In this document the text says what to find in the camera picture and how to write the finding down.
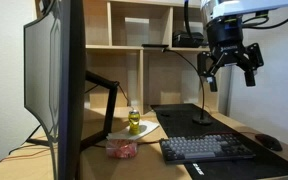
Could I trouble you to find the black desk mat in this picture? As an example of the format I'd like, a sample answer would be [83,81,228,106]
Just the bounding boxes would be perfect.
[150,103,288,180]

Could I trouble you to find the black computer mouse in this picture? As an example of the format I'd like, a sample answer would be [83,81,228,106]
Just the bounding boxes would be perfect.
[254,133,284,152]

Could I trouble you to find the red cable on desk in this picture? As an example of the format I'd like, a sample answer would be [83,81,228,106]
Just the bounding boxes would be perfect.
[0,147,52,164]

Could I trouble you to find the black device on shelf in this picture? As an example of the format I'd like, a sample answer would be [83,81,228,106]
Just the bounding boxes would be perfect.
[171,29,206,49]

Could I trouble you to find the flat black tablet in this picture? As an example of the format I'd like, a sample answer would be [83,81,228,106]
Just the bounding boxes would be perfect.
[141,43,170,49]

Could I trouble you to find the wooden shelf hutch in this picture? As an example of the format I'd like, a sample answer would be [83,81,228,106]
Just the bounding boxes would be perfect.
[33,0,234,116]

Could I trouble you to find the black curved monitor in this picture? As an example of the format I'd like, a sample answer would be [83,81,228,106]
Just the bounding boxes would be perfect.
[23,0,87,180]

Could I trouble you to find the wooden desk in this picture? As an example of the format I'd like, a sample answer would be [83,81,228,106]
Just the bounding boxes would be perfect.
[0,105,288,180]

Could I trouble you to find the grey and black keyboard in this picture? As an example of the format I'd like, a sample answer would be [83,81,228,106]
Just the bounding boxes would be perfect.
[159,133,257,165]

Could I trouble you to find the black monitor stand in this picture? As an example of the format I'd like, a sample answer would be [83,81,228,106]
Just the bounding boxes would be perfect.
[25,70,121,152]

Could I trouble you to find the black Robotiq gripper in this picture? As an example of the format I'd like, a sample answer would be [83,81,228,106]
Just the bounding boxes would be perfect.
[196,15,265,93]

